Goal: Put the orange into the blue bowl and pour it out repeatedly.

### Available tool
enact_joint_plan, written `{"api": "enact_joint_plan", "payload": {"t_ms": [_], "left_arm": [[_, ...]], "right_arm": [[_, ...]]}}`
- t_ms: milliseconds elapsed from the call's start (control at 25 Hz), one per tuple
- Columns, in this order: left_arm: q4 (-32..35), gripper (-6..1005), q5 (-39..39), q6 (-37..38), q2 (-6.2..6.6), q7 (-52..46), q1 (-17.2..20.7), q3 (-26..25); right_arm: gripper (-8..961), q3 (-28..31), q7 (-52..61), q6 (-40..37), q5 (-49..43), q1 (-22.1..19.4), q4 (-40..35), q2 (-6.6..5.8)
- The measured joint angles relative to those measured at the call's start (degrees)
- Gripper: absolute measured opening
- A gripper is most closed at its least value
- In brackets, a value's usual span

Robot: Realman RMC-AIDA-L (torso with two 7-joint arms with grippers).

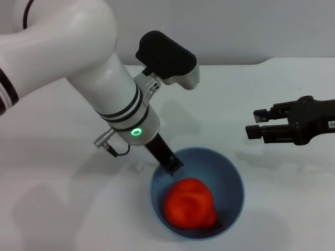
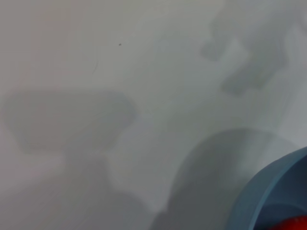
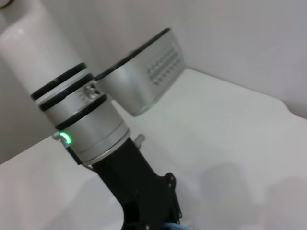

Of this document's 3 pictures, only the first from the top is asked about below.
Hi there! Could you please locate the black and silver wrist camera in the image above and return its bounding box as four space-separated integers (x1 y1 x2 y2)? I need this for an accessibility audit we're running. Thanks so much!
135 30 201 91

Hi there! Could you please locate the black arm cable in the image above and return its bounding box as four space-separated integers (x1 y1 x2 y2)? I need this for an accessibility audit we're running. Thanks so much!
23 0 35 29

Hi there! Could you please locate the silver connector with black cable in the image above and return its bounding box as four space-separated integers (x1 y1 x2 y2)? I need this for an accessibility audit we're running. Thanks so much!
93 128 131 157

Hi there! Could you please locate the blue ceramic bowl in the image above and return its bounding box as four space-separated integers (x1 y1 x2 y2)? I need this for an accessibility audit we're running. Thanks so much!
149 147 245 240

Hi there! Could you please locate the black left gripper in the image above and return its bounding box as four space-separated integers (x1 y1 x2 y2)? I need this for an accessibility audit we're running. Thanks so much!
143 132 184 176

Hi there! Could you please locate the orange fruit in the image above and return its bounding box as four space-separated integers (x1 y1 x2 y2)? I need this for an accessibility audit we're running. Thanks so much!
163 177 218 231

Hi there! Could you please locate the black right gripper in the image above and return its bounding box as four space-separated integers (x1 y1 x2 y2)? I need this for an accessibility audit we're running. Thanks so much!
245 95 335 146

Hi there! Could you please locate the silver camera mount bracket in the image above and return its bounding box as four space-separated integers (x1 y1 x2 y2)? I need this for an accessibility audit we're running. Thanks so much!
132 70 162 105

